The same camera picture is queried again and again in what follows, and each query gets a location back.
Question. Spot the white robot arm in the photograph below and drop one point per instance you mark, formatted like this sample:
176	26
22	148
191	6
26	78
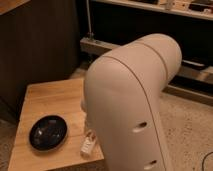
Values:
121	97

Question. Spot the black ceramic bowl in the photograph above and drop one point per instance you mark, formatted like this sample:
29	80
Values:
48	132

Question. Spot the grey metal shelf beam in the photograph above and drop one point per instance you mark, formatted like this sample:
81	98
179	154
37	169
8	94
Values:
98	47

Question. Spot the wooden table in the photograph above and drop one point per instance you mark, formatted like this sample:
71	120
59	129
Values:
60	98

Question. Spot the metal pole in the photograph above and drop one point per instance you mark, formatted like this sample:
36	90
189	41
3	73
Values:
90	31

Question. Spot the upper wooden shelf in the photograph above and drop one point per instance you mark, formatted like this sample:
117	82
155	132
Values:
175	7

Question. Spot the black handle object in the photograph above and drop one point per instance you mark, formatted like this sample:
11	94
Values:
194	65

